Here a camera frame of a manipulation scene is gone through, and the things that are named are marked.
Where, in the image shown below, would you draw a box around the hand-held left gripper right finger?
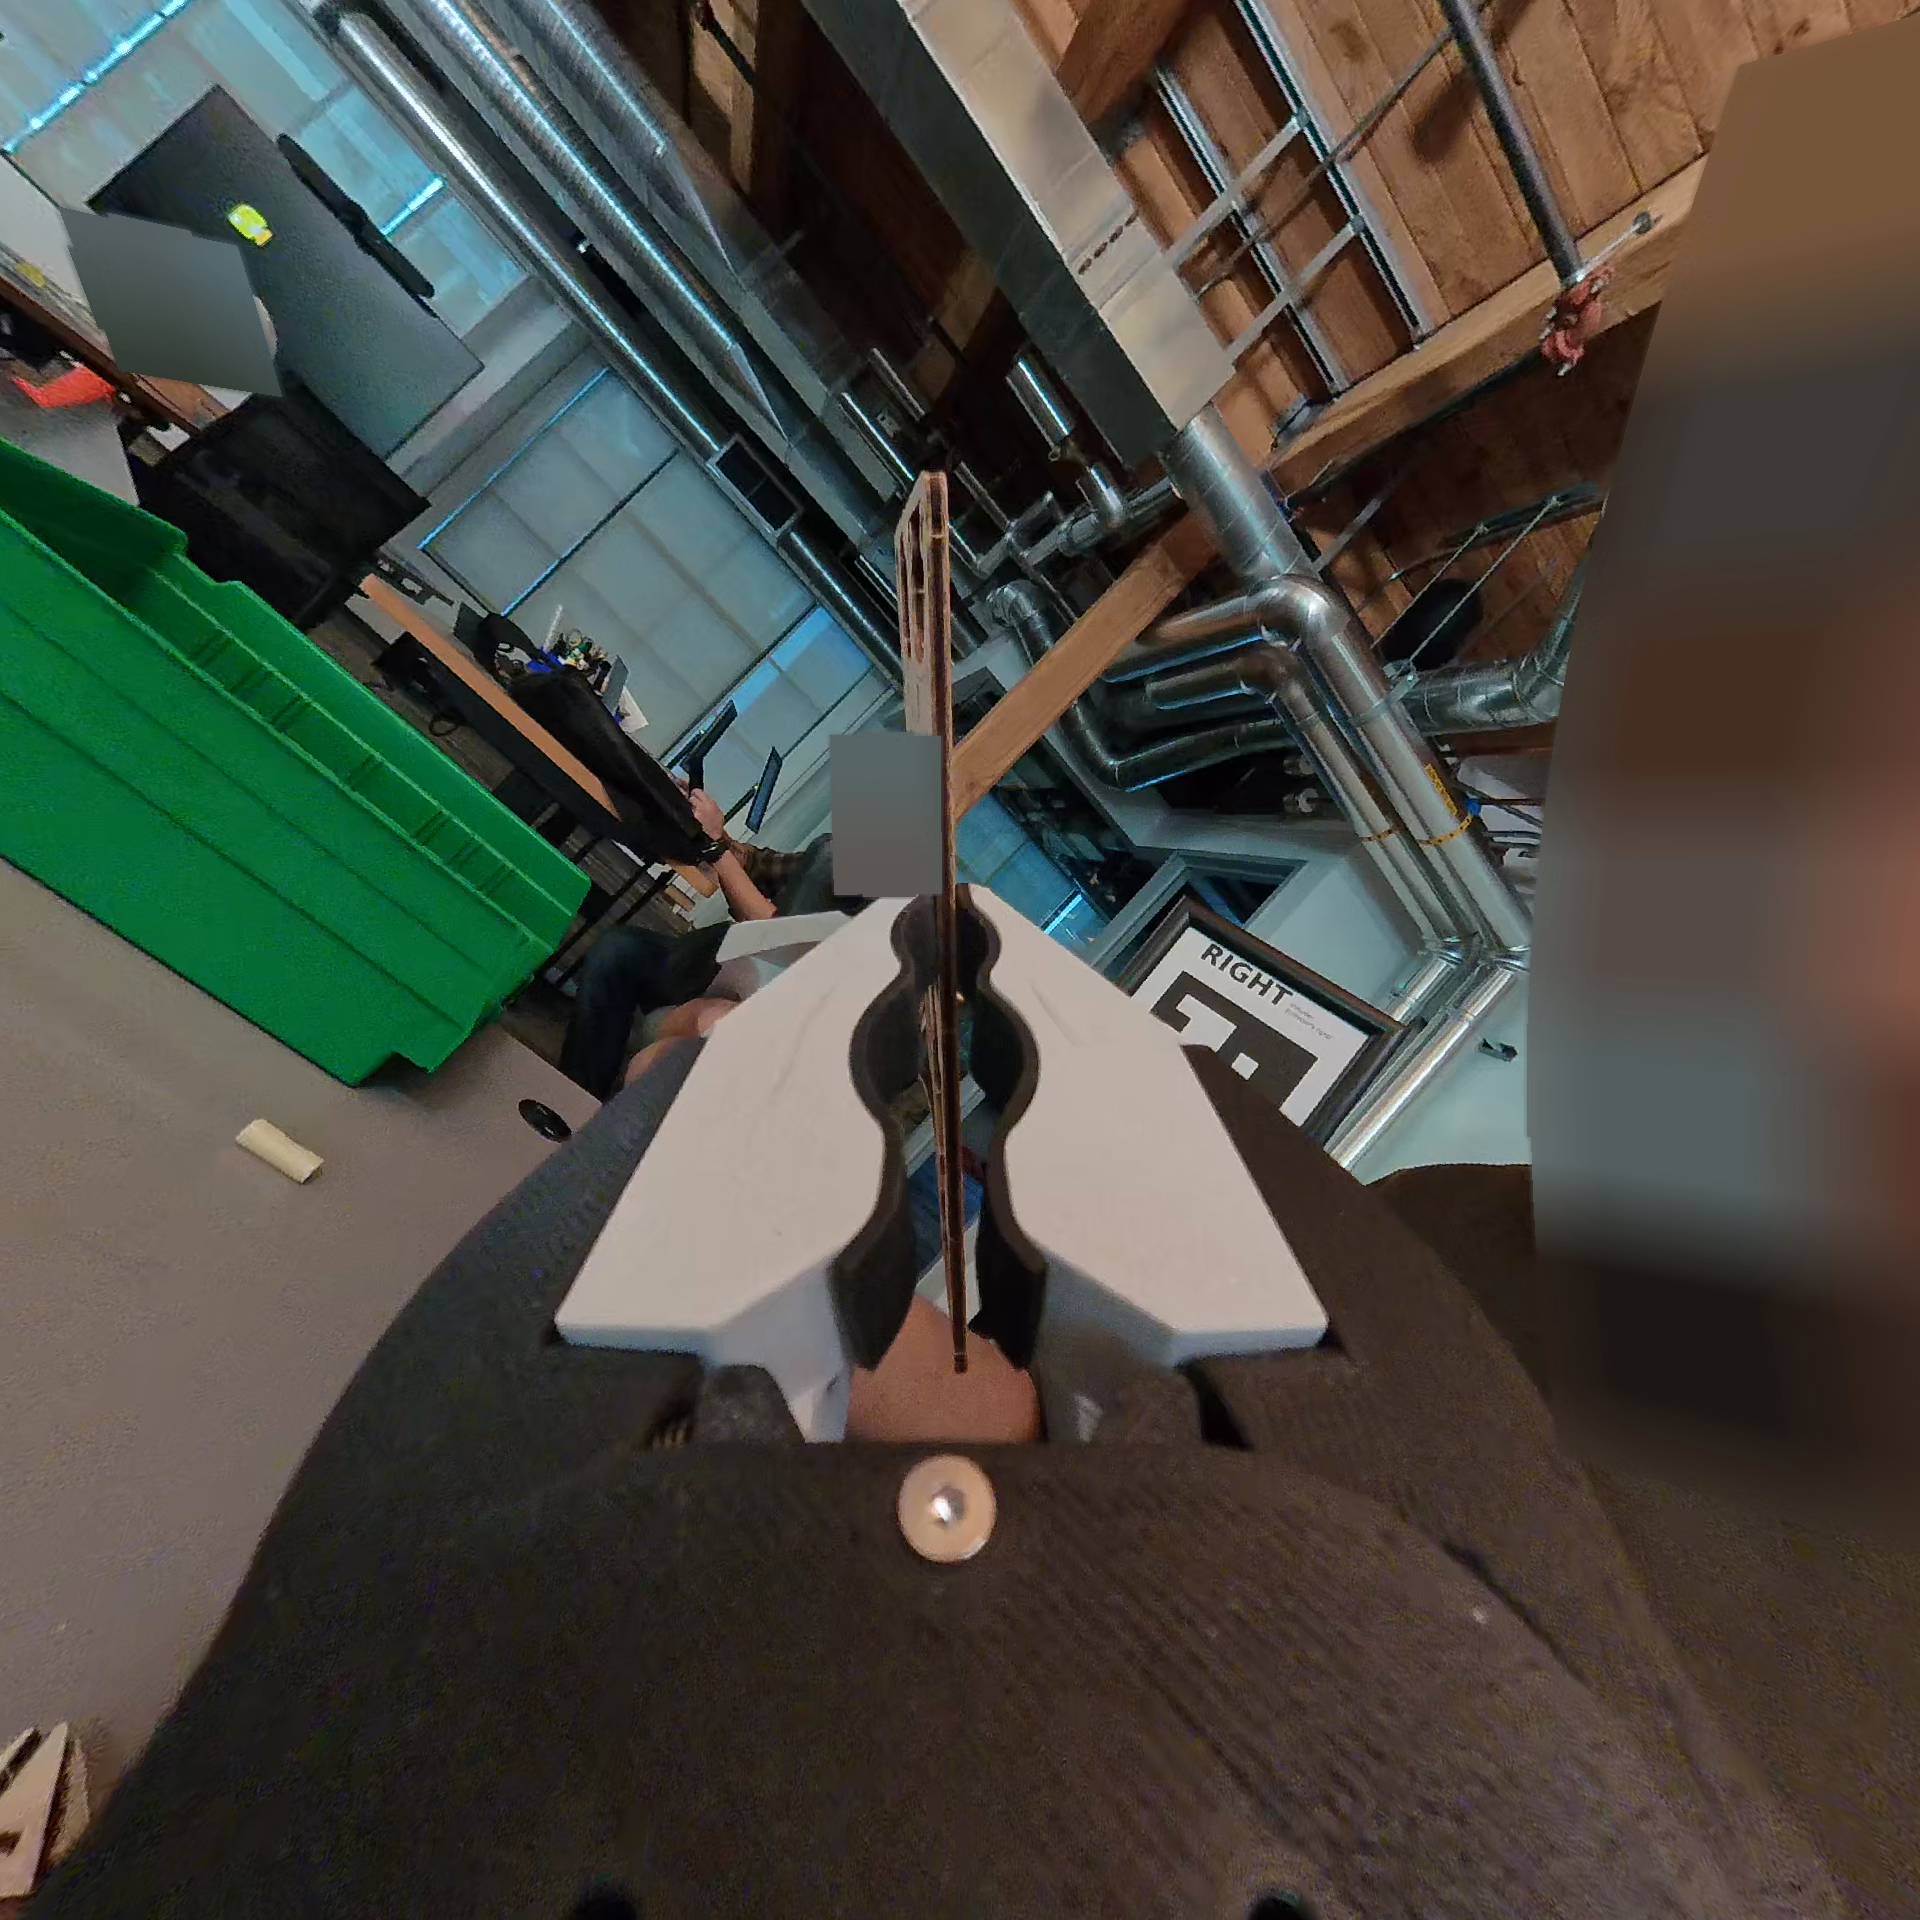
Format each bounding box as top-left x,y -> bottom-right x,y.
960,885 -> 1332,1445

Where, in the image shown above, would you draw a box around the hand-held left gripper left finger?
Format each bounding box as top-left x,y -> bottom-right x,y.
555,893 -> 924,1445

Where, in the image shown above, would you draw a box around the gear-holed wooden puzzle sheet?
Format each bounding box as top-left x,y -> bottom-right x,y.
895,470 -> 968,1374

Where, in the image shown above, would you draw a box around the background wooden desk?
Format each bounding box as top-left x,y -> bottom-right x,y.
358,569 -> 707,904

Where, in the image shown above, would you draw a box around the grey desk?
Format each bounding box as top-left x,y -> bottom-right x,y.
0,856 -> 707,1817

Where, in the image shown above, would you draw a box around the framed marker sign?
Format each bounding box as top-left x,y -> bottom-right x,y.
1118,891 -> 1412,1150

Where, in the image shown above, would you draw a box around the black bag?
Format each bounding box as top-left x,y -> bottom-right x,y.
471,609 -> 707,865

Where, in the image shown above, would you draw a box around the metal vent pipes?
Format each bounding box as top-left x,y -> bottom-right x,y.
983,405 -> 1567,1051

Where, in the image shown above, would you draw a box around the green plastic bin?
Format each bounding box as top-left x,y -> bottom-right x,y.
0,440 -> 595,1088

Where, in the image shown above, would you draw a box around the person's brown sweater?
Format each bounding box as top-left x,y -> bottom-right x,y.
1371,1154 -> 1920,1920

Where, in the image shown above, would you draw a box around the grey background monitor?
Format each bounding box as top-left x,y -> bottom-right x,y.
81,83 -> 484,459

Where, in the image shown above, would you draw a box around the metal sprinkler pipe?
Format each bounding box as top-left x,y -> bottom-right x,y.
1439,0 -> 1592,362

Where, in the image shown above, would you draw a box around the rectangular metal air duct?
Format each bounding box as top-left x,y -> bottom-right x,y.
803,0 -> 1247,436

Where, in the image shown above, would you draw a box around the round spiral metal duct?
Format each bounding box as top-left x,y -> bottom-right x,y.
321,0 -> 841,634

